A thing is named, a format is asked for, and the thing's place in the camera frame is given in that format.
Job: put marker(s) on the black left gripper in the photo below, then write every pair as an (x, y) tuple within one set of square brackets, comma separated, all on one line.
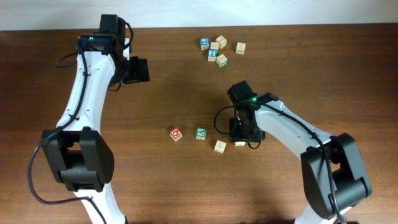
[(138, 70)]

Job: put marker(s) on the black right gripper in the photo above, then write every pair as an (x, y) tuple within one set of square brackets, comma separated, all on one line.
[(234, 134)]

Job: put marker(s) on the wooden block number 8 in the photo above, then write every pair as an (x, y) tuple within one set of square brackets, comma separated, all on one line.
[(220, 146)]

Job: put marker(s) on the wooden block green V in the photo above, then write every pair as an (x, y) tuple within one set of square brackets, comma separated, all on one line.
[(201, 133)]

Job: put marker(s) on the wooden block red Q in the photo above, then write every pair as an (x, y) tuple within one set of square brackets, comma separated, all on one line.
[(176, 134)]

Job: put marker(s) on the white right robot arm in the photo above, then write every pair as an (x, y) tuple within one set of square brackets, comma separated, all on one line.
[(334, 175)]

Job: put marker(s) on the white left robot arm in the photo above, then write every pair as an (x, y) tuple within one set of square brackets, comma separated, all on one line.
[(77, 154)]

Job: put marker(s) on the wooden block blue top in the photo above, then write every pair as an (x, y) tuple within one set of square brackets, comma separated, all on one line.
[(204, 43)]

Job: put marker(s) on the wooden block J green N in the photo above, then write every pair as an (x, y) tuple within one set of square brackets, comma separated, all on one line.
[(221, 60)]

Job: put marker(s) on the wooden block blue 2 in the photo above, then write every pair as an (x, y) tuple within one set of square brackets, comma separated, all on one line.
[(212, 55)]

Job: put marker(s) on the wooden block dark green side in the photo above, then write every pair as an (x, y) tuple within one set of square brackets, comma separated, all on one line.
[(214, 46)]

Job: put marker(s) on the plain wooden block far right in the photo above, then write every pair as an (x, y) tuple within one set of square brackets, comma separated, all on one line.
[(240, 48)]

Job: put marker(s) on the wooden block yellow side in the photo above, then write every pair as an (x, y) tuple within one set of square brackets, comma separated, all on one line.
[(222, 42)]

